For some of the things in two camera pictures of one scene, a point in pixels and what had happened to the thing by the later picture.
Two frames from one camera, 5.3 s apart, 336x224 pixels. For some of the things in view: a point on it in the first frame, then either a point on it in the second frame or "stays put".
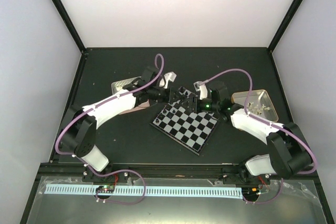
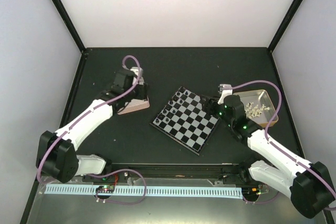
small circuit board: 105,189 stays put
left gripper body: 160,97 -> 140,95
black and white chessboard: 180,121 stays put
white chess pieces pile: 258,109 stays put
